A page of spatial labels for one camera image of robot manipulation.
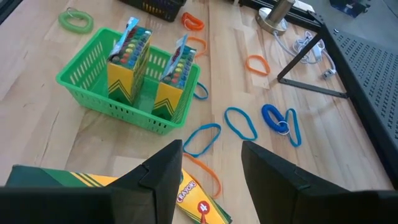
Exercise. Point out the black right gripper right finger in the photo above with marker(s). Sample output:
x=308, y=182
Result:
x=295, y=199

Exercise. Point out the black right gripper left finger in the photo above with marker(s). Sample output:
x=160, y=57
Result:
x=152, y=186

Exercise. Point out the orange rubber band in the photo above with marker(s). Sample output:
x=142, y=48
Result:
x=199, y=39
x=247, y=65
x=217, y=182

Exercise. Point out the blue rubber band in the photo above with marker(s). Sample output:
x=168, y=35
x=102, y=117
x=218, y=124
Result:
x=231, y=108
x=299, y=135
x=206, y=91
x=211, y=124

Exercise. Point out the blue spiral wrist coil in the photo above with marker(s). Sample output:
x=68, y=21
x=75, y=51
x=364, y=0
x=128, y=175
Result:
x=265, y=115

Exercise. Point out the green plastic slotted basket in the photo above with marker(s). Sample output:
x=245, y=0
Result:
x=81, y=84

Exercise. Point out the black mesh monitor riser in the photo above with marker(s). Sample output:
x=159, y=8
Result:
x=367, y=77

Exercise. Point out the orange spiral wrist coil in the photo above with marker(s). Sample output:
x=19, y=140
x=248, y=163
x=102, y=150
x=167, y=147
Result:
x=194, y=26

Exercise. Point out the black plastic slotted basket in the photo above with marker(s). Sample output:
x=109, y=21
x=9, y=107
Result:
x=155, y=7

